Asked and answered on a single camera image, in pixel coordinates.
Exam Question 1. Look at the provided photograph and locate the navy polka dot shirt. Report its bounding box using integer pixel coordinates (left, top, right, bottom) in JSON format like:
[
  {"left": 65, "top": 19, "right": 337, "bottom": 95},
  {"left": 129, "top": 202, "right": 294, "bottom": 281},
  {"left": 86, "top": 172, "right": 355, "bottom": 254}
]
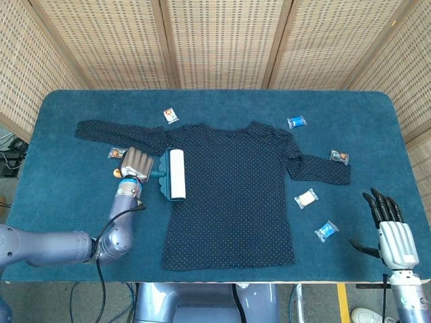
[{"left": 74, "top": 120, "right": 352, "bottom": 272}]

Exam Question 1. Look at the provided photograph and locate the white orange snack packet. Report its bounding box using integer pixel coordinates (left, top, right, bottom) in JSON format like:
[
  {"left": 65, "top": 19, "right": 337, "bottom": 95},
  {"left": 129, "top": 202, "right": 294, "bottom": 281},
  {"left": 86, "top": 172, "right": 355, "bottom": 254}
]
[{"left": 162, "top": 108, "right": 180, "bottom": 125}]

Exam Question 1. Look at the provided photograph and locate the metal table leg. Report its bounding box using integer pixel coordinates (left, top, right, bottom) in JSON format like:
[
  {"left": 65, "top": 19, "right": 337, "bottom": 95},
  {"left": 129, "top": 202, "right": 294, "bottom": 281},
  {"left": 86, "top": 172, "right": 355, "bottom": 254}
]
[{"left": 290, "top": 283, "right": 304, "bottom": 323}]

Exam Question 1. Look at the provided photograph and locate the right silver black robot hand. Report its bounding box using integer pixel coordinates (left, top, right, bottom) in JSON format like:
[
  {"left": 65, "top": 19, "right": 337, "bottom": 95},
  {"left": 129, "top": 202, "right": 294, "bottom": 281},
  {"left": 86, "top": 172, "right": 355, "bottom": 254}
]
[{"left": 349, "top": 187, "right": 420, "bottom": 270}]

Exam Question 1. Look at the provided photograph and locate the teal blue table cover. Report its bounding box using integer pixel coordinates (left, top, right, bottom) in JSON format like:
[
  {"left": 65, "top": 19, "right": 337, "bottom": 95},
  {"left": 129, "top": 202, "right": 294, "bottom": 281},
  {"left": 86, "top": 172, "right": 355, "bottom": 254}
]
[{"left": 0, "top": 89, "right": 424, "bottom": 284}]

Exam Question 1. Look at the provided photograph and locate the teal handled lint roller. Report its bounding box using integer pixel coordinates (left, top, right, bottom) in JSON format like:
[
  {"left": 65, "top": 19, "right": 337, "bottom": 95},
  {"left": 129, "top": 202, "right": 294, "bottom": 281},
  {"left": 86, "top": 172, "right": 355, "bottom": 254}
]
[{"left": 112, "top": 147, "right": 186, "bottom": 203}]

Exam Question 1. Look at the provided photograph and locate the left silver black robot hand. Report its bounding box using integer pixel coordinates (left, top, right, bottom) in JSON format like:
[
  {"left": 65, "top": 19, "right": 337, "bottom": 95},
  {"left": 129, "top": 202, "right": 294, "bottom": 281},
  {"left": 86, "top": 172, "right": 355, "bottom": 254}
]
[{"left": 120, "top": 147, "right": 154, "bottom": 184}]

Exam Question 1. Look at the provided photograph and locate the blue-grey robot torso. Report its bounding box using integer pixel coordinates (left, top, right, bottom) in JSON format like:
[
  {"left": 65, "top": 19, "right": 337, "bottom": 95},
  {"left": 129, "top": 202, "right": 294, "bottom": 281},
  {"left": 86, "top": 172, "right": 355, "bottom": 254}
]
[{"left": 134, "top": 282, "right": 280, "bottom": 323}]

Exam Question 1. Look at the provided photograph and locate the white sneaker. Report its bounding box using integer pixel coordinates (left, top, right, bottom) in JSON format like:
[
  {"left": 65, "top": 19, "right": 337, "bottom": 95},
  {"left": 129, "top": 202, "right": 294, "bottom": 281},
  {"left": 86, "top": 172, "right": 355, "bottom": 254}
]
[{"left": 351, "top": 307, "right": 388, "bottom": 323}]

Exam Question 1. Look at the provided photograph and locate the blue floor cable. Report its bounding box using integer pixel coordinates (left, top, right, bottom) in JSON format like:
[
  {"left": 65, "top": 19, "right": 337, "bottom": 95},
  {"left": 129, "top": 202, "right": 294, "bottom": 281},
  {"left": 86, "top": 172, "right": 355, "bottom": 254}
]
[{"left": 69, "top": 282, "right": 137, "bottom": 323}]

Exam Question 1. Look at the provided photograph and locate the woven bamboo screen panel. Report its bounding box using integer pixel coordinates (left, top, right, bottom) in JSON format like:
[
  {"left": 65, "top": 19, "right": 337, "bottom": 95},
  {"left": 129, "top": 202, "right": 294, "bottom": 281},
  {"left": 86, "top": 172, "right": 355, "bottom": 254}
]
[
  {"left": 30, "top": 0, "right": 179, "bottom": 90},
  {"left": 346, "top": 0, "right": 431, "bottom": 209},
  {"left": 0, "top": 0, "right": 87, "bottom": 142},
  {"left": 151, "top": 0, "right": 294, "bottom": 90},
  {"left": 262, "top": 0, "right": 418, "bottom": 90}
]

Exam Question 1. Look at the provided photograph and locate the blue snack packet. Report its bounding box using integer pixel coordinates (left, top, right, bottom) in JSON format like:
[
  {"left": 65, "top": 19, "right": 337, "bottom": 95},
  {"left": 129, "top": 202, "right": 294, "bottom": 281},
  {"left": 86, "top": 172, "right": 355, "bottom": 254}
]
[
  {"left": 314, "top": 219, "right": 340, "bottom": 244},
  {"left": 286, "top": 114, "right": 308, "bottom": 130}
]

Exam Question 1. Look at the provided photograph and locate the black floor equipment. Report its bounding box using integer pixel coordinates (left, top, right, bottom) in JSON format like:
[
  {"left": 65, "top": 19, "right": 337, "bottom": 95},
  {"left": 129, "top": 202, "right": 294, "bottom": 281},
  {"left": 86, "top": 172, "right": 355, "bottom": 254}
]
[{"left": 0, "top": 134, "right": 30, "bottom": 179}]

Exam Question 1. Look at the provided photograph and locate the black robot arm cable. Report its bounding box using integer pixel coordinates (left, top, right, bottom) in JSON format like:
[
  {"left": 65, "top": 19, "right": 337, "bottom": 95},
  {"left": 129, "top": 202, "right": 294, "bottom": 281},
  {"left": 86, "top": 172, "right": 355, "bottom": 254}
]
[{"left": 95, "top": 201, "right": 147, "bottom": 323}]

